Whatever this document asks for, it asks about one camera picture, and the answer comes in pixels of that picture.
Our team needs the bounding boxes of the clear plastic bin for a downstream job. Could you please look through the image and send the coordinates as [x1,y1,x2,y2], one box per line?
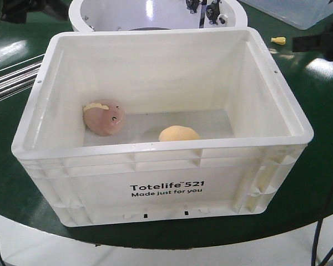
[243,0,333,30]

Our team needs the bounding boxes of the small yellow toy piece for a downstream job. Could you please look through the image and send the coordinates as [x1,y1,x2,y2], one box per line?
[271,37,286,45]

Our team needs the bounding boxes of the cream plush ball toy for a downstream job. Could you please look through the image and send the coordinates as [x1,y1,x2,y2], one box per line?
[158,125,200,141]

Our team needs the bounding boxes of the white outer conveyor rim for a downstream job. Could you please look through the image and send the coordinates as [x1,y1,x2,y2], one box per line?
[0,211,317,265]

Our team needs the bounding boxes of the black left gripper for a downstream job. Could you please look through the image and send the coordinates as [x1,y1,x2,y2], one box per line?
[1,0,69,21]

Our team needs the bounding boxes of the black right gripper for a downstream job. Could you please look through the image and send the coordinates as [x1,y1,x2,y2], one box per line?
[292,22,333,62]

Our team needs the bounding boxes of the pink plush ball toy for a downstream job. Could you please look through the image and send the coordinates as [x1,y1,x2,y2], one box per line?
[83,99,126,136]

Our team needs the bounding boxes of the metal roller rails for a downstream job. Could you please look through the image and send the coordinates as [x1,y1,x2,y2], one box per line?
[0,54,44,101]

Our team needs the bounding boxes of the black cable right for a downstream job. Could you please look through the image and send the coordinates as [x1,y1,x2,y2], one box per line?
[310,168,333,266]

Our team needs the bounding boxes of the white plastic tote box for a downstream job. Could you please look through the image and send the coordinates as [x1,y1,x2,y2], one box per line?
[12,27,314,227]

